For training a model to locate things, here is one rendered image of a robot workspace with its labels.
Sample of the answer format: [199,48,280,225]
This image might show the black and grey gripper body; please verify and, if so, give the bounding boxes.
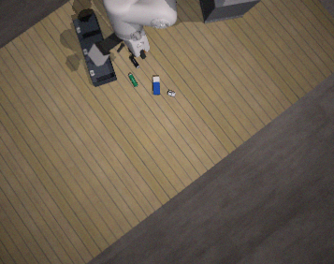
[121,29,150,58]

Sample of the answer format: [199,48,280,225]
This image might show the blue and white eraser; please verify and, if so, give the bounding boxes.
[153,77,160,95]

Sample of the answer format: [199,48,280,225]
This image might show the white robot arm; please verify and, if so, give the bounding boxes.
[88,0,177,66]

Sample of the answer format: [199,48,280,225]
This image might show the green battery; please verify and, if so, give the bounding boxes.
[129,74,138,87]

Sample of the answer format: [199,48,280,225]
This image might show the black bin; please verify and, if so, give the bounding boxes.
[73,14,117,87]

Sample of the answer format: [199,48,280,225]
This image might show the black battery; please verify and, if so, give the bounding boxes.
[130,56,139,68]

